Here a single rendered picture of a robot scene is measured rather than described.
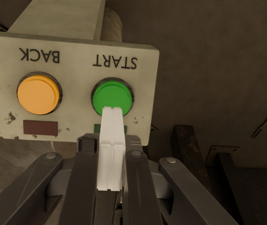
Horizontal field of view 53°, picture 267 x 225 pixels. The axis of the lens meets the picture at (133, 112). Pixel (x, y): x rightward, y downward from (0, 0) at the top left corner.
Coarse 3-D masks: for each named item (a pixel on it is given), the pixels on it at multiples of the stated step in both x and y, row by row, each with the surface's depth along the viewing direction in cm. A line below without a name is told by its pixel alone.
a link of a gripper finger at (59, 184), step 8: (96, 136) 18; (64, 160) 14; (72, 160) 15; (64, 168) 14; (56, 176) 14; (64, 176) 14; (48, 184) 14; (56, 184) 14; (64, 184) 14; (48, 192) 14; (56, 192) 14; (64, 192) 14
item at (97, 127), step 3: (96, 126) 29; (99, 126) 29; (123, 126) 30; (126, 126) 30; (96, 129) 30; (99, 129) 30; (126, 129) 30; (96, 132) 30; (99, 132) 30; (126, 132) 30
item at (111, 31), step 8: (104, 8) 80; (104, 16) 75; (112, 16) 77; (104, 24) 70; (112, 24) 73; (120, 24) 80; (104, 32) 67; (112, 32) 69; (120, 32) 76; (104, 40) 63; (112, 40) 66; (120, 40) 72; (56, 144) 44; (64, 144) 44; (72, 144) 44; (64, 152) 45; (72, 152) 45
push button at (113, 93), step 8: (112, 80) 28; (104, 88) 27; (112, 88) 27; (120, 88) 27; (96, 96) 28; (104, 96) 27; (112, 96) 28; (120, 96) 28; (128, 96) 28; (96, 104) 28; (104, 104) 28; (112, 104) 28; (120, 104) 28; (128, 104) 28
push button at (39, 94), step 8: (24, 80) 27; (32, 80) 26; (40, 80) 26; (48, 80) 27; (24, 88) 27; (32, 88) 27; (40, 88) 27; (48, 88) 27; (56, 88) 27; (24, 96) 27; (32, 96) 27; (40, 96) 27; (48, 96) 27; (56, 96) 27; (24, 104) 27; (32, 104) 27; (40, 104) 27; (48, 104) 27; (56, 104) 28; (32, 112) 28; (40, 112) 28
